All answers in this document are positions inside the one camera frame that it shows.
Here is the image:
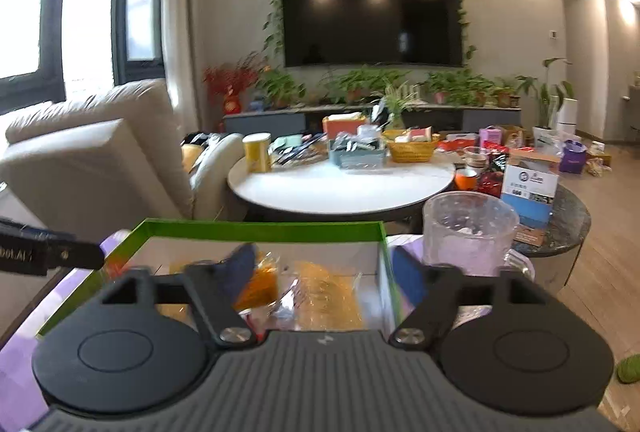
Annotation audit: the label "cream sofa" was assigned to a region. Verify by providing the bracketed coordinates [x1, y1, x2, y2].
[0, 79, 246, 239]

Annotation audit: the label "purple bag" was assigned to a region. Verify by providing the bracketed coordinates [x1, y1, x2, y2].
[558, 139, 589, 175]

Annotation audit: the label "dark snack packets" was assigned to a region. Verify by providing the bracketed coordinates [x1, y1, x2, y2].
[269, 134, 331, 166]

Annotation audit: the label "red snack bag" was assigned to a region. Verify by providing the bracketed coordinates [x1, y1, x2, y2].
[474, 151, 511, 198]

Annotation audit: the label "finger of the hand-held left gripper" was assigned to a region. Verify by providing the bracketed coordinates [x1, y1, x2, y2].
[0, 217, 76, 243]
[47, 236, 107, 271]

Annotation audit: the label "yellow wicker basket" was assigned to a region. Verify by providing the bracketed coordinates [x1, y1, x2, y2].
[387, 129, 441, 163]

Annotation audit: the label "spider plant in vase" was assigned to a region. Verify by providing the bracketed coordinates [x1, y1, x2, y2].
[372, 81, 419, 131]

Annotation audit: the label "dark television cabinet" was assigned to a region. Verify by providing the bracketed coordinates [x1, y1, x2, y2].
[222, 104, 524, 136]

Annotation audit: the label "purple carton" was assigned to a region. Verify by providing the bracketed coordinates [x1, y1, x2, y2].
[478, 125, 506, 148]

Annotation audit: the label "green cardboard box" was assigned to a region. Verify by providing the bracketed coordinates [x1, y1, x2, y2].
[37, 219, 401, 339]

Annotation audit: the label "yellow canister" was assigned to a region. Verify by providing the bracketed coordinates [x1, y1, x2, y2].
[242, 132, 274, 174]

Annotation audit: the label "clear plastic cup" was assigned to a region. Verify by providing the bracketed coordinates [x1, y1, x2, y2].
[462, 145, 494, 168]

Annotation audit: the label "wall television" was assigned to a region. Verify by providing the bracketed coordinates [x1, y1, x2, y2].
[280, 0, 464, 68]

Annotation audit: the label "tall leafy potted plant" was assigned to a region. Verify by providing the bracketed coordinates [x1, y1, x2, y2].
[517, 56, 576, 128]

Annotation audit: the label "orange cup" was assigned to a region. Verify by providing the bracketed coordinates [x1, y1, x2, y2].
[453, 168, 479, 192]

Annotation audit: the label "white and blue carton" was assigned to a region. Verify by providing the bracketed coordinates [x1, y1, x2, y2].
[501, 156, 560, 221]

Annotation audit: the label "round white coffee table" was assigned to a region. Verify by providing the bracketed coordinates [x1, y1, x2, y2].
[227, 151, 456, 219]

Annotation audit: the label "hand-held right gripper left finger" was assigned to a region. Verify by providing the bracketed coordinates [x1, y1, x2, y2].
[97, 244, 261, 351]

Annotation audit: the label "red flower bouquet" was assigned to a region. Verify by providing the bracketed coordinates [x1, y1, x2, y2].
[202, 61, 261, 113]

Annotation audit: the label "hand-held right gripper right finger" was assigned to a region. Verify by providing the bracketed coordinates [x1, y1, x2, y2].
[388, 245, 557, 351]

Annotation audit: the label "orange tissue box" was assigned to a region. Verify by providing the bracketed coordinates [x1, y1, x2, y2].
[322, 113, 369, 141]

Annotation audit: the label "green soft object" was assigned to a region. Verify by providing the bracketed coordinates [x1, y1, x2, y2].
[614, 354, 640, 386]

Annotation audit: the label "orange snack packet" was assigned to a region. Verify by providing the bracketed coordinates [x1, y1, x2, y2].
[234, 256, 279, 311]

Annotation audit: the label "hanging vine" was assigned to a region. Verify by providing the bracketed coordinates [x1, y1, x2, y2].
[262, 0, 311, 58]
[449, 0, 479, 61]

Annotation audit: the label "potted green plant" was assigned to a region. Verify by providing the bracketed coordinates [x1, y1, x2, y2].
[329, 69, 416, 106]
[492, 79, 521, 108]
[427, 71, 494, 106]
[254, 69, 306, 108]

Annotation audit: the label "yellow snack packet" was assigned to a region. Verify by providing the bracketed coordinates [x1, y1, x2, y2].
[279, 261, 364, 331]

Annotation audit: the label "beige curtain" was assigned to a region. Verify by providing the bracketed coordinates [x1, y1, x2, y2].
[159, 0, 201, 133]

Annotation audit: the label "black framed window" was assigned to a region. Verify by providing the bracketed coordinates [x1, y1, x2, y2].
[0, 0, 166, 113]

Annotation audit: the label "blue-grey plastic basket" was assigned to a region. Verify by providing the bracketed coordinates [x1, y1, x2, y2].
[328, 134, 389, 169]

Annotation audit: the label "dark marble side table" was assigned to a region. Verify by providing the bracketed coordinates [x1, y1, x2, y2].
[509, 184, 593, 283]

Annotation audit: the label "purple floral tablecloth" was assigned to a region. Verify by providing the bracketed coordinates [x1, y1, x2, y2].
[0, 227, 537, 432]

